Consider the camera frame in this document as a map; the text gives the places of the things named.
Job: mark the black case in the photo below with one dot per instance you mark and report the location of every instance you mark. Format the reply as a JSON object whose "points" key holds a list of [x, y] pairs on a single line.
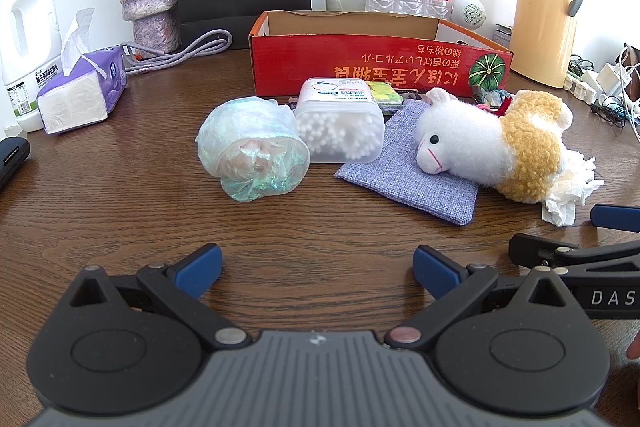
{"points": [[10, 157]]}

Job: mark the grey-blue linen pouch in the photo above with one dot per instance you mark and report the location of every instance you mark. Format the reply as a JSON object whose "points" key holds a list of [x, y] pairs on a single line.
{"points": [[400, 182]]}

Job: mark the white robot speaker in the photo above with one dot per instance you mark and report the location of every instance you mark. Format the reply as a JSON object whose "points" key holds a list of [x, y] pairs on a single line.
{"points": [[470, 12]]}

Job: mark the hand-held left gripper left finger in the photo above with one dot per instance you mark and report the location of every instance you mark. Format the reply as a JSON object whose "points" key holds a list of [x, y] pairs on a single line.
{"points": [[200, 268]]}

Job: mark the green plastic bag roll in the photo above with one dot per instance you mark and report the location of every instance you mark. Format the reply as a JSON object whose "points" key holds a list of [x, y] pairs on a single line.
{"points": [[250, 137]]}

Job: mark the purple tissue pack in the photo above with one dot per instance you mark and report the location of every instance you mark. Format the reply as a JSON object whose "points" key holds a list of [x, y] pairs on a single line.
{"points": [[100, 77]]}

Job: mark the green packet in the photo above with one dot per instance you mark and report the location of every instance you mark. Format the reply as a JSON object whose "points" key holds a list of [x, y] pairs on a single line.
{"points": [[385, 94]]}

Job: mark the clear cotton swab box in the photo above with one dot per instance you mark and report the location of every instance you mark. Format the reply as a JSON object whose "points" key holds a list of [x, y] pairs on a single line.
{"points": [[340, 132]]}

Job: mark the yellow thermos jug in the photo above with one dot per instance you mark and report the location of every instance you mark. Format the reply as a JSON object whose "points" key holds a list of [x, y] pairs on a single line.
{"points": [[540, 17]]}

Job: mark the small stacked boxes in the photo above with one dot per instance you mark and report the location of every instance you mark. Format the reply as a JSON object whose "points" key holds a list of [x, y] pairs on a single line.
{"points": [[501, 34]]}

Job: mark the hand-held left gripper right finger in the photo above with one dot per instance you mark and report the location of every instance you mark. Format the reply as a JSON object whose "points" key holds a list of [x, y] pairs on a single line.
{"points": [[434, 272]]}

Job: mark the red cardboard box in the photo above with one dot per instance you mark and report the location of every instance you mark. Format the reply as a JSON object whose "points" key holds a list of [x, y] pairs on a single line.
{"points": [[325, 57]]}

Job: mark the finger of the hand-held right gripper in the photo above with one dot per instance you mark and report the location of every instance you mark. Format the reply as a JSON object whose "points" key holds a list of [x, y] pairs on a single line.
{"points": [[535, 249], [617, 217]]}

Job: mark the white tissue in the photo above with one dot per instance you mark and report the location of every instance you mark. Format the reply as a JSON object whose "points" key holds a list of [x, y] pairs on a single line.
{"points": [[565, 202]]}

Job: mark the person's right hand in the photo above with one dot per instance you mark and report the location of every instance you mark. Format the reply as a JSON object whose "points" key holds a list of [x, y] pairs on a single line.
{"points": [[635, 349]]}

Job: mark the white detergent bottle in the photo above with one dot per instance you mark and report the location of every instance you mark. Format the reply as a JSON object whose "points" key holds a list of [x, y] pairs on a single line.
{"points": [[20, 57]]}

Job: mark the white and yellow plush toy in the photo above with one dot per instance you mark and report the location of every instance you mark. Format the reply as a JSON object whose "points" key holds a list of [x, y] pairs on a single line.
{"points": [[460, 132]]}

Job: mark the black earphones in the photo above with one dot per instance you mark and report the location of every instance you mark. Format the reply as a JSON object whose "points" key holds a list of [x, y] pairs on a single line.
{"points": [[612, 112]]}

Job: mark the black glasses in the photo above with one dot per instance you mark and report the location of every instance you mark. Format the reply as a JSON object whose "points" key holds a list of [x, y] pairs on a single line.
{"points": [[580, 64]]}

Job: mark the red artificial rose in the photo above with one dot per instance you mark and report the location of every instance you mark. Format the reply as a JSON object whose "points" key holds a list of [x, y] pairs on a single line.
{"points": [[506, 105]]}

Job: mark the small white tubes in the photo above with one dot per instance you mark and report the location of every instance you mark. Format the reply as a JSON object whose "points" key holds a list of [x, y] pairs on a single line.
{"points": [[582, 89]]}

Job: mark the white charger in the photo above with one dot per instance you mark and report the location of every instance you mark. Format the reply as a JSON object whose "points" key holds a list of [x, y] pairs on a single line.
{"points": [[607, 74]]}

